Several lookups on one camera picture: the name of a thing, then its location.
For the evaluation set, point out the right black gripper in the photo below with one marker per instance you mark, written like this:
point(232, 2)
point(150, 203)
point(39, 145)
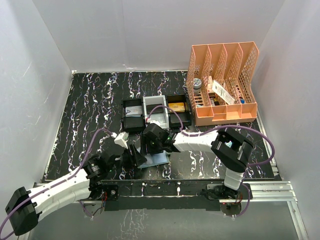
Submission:
point(145, 143)

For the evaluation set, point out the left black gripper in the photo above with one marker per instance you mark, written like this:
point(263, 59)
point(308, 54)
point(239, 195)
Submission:
point(137, 158)

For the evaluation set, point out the green card holder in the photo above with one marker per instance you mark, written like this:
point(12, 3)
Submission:
point(155, 160)

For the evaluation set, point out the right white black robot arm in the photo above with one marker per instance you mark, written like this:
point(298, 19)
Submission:
point(231, 148)

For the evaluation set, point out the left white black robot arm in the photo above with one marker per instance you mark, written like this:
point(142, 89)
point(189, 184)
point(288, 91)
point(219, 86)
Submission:
point(27, 207)

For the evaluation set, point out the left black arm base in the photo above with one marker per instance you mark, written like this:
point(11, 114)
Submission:
point(104, 192)

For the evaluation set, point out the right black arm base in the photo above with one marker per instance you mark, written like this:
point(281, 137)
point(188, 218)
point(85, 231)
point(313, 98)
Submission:
point(221, 192)

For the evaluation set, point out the black credit card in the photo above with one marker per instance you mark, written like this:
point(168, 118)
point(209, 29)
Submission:
point(153, 108)

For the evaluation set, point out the gold credit card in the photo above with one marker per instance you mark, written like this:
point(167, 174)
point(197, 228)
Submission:
point(177, 106)

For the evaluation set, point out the left black tray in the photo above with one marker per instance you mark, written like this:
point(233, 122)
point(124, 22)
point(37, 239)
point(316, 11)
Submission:
point(133, 121)

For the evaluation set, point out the black tray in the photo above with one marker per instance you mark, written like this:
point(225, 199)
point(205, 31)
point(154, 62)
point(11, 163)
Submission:
point(133, 121)
point(184, 117)

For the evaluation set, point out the white middle tray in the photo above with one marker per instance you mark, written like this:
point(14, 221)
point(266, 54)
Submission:
point(161, 118)

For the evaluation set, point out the right black tray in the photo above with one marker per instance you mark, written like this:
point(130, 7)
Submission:
point(184, 117)

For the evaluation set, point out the small round jar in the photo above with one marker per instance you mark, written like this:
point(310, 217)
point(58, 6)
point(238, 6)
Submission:
point(197, 85)

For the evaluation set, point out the white paper packet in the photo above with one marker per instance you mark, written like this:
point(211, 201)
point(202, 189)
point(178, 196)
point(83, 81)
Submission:
point(222, 93)

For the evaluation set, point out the orange file organizer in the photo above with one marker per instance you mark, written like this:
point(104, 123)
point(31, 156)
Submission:
point(232, 65)

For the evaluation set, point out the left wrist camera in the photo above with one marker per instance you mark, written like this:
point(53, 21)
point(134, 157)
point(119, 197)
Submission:
point(121, 139)

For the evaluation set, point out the aluminium frame rail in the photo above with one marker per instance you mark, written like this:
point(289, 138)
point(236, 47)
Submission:
point(268, 211)

